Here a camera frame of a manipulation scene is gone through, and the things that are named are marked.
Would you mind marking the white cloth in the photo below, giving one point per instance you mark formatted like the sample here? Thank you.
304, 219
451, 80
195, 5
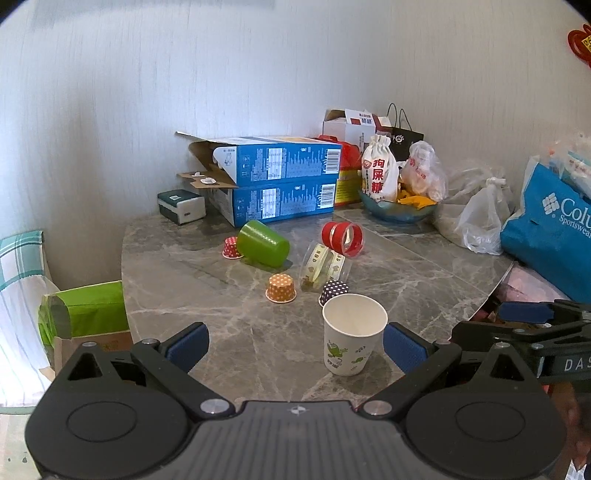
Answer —
21, 337

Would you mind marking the clear cup with yellow print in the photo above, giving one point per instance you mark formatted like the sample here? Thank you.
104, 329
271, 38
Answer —
322, 268

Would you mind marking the orange dotted paper baking cup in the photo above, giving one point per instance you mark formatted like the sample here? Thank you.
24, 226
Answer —
281, 287

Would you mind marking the clear cup with red print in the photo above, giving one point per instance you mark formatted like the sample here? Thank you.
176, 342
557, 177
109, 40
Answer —
342, 238

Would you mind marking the plastic bag of snacks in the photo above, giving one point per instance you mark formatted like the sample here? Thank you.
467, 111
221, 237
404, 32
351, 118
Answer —
422, 173

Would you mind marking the dark dotted paper baking cup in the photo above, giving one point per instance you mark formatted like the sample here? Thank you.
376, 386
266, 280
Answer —
333, 290

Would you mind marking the brown cardboard box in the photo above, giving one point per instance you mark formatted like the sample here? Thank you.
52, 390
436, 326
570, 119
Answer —
99, 344

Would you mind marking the person's right forearm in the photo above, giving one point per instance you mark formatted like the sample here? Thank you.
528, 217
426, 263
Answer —
572, 410

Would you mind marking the blue cardboard box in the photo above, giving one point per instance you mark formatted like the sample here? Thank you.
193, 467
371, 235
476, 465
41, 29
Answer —
272, 159
277, 201

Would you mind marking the white cloth pouch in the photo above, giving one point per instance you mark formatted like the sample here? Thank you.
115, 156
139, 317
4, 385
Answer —
379, 170

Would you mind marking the white printed paper cup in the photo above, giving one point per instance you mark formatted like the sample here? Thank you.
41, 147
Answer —
354, 339

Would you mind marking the black paper bag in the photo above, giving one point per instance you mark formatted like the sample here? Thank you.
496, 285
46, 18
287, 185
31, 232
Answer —
405, 136

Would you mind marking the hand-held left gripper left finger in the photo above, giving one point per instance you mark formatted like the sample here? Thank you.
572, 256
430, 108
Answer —
188, 346

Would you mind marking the clear plastic packaging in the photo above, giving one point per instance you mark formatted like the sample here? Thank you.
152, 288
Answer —
570, 157

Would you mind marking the green plaid cloth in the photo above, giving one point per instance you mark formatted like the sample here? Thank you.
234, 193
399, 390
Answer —
21, 258

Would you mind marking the red knot wall ornament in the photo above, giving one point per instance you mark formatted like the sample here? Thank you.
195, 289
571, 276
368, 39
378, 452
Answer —
581, 42

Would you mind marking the pink cloth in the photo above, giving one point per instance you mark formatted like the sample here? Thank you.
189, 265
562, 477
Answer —
526, 286

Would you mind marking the green paper bag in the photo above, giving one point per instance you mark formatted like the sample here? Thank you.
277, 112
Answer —
85, 311

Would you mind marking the red and yellow box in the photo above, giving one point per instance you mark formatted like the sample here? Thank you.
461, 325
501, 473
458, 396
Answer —
348, 177

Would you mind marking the green plastic cup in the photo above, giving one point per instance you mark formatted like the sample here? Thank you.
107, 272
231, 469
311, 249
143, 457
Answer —
264, 243

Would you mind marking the white and red carton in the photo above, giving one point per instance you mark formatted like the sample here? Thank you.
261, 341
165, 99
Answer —
353, 123

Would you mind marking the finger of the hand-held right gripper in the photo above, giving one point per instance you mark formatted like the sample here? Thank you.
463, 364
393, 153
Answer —
526, 312
489, 333

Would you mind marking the small white and green box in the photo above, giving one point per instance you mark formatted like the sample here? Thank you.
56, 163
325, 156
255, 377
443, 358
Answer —
181, 206

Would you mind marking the red dotted paper baking cup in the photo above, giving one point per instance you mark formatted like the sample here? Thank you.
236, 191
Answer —
231, 248

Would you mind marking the yellow snack packet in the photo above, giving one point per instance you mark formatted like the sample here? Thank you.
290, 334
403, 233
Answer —
415, 200

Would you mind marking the blue shopping bag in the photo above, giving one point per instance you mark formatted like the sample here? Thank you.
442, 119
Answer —
549, 230

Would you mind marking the blue glass bowl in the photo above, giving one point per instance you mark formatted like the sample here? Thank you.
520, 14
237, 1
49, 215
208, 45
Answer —
395, 211

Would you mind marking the clear plastic bag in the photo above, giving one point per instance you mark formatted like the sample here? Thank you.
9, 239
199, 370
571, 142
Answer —
475, 214

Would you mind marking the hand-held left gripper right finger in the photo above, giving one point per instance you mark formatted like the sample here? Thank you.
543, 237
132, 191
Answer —
406, 348

